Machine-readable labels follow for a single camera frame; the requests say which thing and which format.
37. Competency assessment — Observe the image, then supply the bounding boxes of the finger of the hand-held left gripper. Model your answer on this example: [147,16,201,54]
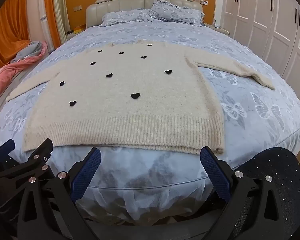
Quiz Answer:
[22,138,53,179]
[0,139,20,173]

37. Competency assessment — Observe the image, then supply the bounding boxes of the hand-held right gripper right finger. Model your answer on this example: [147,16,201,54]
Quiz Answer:
[199,146,294,240]

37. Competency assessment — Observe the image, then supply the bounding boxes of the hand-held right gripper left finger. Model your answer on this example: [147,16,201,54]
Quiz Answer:
[16,147,102,240]

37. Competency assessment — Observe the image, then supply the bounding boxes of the cream sweater with black hearts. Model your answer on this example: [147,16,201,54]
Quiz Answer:
[5,41,276,155]

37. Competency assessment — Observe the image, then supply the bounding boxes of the pink blanket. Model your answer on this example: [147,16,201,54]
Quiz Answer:
[0,41,49,100]

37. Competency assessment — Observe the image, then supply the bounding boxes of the bed with blue butterfly bedding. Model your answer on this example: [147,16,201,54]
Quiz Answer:
[0,17,300,228]

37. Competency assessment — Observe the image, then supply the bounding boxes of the grey cloth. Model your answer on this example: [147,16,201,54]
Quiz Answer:
[10,41,44,63]

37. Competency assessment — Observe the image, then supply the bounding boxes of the wide orange curtain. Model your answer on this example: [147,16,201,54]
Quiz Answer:
[0,0,30,77]

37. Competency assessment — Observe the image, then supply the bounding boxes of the nightstand with yellow things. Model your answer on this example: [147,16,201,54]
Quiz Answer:
[66,24,87,41]

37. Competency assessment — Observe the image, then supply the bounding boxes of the narrow orange curtain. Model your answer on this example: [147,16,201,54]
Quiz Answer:
[43,0,62,50]

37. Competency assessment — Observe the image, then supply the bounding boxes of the white sheer curtain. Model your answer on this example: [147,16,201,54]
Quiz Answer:
[27,0,53,46]

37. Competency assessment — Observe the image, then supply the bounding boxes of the white nightstand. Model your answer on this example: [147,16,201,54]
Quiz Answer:
[204,21,230,37]

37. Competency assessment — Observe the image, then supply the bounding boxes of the flat blue floral pillow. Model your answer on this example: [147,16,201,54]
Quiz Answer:
[101,9,157,27]

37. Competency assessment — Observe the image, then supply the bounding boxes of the white wardrobe doors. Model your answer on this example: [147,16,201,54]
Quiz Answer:
[216,0,300,103]

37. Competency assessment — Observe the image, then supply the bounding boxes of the beige padded headboard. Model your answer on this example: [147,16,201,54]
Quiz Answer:
[86,0,204,28]

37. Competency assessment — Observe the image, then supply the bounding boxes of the ruffled blue floral pillow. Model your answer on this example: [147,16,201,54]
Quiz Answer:
[150,0,205,25]

